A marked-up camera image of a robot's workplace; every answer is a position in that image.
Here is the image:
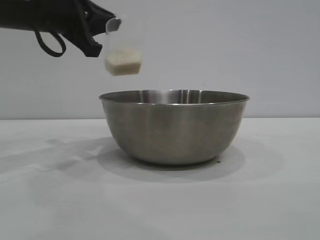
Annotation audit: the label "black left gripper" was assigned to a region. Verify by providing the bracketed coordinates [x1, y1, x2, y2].
[32, 0, 118, 58]

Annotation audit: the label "translucent plastic measuring cup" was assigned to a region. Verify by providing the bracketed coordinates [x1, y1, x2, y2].
[103, 17, 144, 76]

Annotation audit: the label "white rice grains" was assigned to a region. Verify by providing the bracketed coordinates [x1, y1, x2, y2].
[104, 49, 143, 76]

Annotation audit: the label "stainless steel mixing bowl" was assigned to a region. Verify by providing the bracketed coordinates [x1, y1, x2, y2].
[98, 88, 251, 166]

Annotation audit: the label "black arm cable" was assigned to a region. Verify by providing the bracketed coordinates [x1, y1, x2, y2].
[34, 29, 66, 58]

